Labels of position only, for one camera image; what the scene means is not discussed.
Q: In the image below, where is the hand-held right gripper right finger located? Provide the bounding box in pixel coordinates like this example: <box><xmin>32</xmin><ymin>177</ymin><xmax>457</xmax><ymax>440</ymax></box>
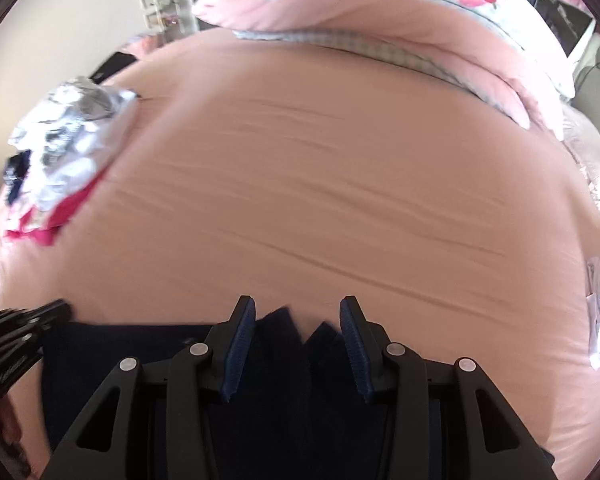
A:
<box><xmin>340</xmin><ymin>295</ymin><xmax>556</xmax><ymax>480</ymax></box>

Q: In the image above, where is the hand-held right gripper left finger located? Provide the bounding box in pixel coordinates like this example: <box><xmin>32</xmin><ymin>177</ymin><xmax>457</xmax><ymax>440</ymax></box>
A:
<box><xmin>42</xmin><ymin>295</ymin><xmax>257</xmax><ymax>480</ymax></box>

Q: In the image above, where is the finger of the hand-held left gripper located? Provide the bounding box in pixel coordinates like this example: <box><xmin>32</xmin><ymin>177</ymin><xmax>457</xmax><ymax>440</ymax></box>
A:
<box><xmin>22</xmin><ymin>299</ymin><xmax>73</xmax><ymax>332</ymax></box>

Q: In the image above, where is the navy garment with white stripes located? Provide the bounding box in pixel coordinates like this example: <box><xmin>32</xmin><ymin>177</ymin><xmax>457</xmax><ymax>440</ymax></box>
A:
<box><xmin>40</xmin><ymin>305</ymin><xmax>556</xmax><ymax>480</ymax></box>

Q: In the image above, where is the person's left hand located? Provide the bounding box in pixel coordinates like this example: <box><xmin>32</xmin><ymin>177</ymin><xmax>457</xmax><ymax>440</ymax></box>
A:
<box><xmin>0</xmin><ymin>390</ymin><xmax>33</xmax><ymax>476</ymax></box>

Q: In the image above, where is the magenta garment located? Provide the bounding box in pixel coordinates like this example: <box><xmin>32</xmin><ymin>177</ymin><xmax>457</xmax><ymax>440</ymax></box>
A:
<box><xmin>5</xmin><ymin>175</ymin><xmax>106</xmax><ymax>247</ymax></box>

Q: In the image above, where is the navy printed garment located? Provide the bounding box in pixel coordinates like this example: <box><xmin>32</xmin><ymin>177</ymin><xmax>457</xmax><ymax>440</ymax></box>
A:
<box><xmin>2</xmin><ymin>150</ymin><xmax>33</xmax><ymax>206</ymax></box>

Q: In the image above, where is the bed with pink sheet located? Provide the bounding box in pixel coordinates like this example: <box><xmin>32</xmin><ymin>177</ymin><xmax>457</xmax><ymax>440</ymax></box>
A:
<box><xmin>0</xmin><ymin>27</ymin><xmax>600</xmax><ymax>480</ymax></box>

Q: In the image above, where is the silver foil bag pile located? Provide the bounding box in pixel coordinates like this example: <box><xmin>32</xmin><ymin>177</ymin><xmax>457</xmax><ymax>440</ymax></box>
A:
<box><xmin>7</xmin><ymin>76</ymin><xmax>141</xmax><ymax>213</ymax></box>

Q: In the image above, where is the black bag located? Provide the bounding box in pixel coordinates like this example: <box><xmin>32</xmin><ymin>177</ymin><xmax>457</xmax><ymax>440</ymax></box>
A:
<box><xmin>92</xmin><ymin>51</ymin><xmax>138</xmax><ymax>86</ymax></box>

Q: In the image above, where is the pink box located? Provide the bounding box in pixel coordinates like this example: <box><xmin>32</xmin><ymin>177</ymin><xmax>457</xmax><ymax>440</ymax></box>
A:
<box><xmin>125</xmin><ymin>32</ymin><xmax>166</xmax><ymax>58</ymax></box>

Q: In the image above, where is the white shelf rack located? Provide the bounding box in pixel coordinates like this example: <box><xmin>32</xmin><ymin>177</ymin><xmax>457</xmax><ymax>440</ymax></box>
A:
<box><xmin>137</xmin><ymin>0</ymin><xmax>196</xmax><ymax>36</ymax></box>

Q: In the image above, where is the pink checked folded quilt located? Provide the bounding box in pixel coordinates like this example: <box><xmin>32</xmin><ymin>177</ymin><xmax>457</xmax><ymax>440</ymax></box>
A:
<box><xmin>192</xmin><ymin>0</ymin><xmax>576</xmax><ymax>141</ymax></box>

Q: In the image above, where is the black leaning frame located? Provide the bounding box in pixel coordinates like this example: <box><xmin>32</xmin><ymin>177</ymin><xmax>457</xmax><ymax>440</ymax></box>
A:
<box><xmin>530</xmin><ymin>0</ymin><xmax>596</xmax><ymax>61</ymax></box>

